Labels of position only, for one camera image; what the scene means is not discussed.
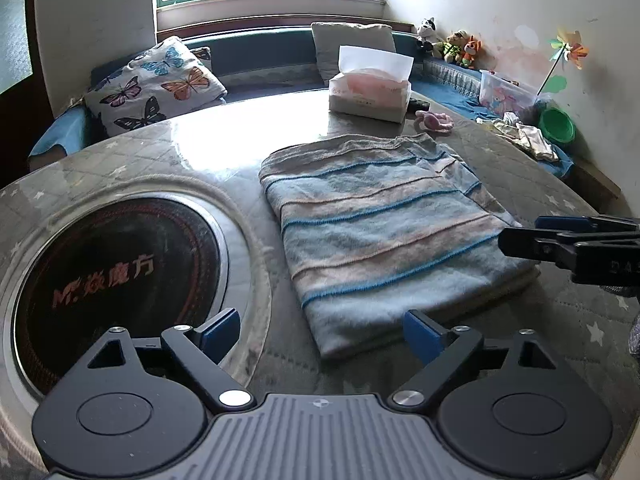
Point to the blue cushion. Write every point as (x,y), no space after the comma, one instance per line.
(60,132)

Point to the round built-in induction cooker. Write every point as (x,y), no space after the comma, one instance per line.
(115,280)

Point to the brown plush with green shirt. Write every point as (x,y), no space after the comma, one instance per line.
(452,47)

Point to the blue striped shirt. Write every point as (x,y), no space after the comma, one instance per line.
(380,240)

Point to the black remote control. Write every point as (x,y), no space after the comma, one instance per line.
(419,105)

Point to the pile of small clothes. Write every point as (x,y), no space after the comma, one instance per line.
(530,137)

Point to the black and white cow plush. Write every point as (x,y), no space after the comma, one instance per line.
(425,35)

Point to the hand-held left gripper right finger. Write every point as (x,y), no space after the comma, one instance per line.
(425,336)

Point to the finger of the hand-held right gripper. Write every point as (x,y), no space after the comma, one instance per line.
(530,245)
(562,223)

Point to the pink soft toy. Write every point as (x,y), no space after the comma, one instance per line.
(435,121)

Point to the colourful paper pinwheel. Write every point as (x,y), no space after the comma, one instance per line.
(570,50)

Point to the pink tissue box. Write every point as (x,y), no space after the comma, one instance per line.
(370,92)

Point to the blue corner sofa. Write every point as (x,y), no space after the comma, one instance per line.
(260,55)

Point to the butterfly print pillow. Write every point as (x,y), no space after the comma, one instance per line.
(150,87)

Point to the orange plush toy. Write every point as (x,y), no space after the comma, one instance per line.
(471,52)

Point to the clear plastic storage bin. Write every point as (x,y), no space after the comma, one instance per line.
(507,92)

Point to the green plastic basin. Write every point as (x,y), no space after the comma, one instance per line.
(556,125)

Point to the dark wooden glass door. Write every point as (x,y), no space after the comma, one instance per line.
(12,35)

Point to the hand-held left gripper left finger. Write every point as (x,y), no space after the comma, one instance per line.
(220,335)

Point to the beige pillow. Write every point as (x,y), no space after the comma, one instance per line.
(350,37)

